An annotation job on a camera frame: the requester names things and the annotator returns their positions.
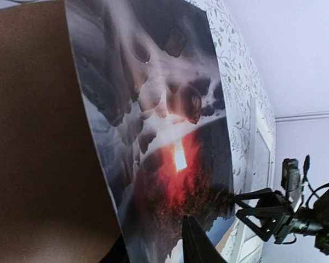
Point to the white picture frame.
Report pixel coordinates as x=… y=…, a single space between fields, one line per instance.
x=244 y=245

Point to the dark red blue photo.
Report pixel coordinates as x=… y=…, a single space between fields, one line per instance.
x=151 y=87

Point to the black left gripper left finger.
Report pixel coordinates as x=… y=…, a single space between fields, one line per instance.
x=117 y=253

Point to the brown cardboard backing board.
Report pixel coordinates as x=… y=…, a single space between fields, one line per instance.
x=54 y=204

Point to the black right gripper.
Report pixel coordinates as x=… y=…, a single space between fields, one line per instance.
x=274 y=216

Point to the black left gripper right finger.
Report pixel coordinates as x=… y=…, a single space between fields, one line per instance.
x=197 y=248

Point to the right aluminium corner post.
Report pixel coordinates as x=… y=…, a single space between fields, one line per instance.
x=308 y=116

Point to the floral patterned table cover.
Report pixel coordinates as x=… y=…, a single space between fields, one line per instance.
x=241 y=83

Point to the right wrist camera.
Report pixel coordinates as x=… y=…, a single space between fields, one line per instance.
x=292 y=180

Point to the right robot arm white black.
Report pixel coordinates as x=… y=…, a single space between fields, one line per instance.
x=320 y=210

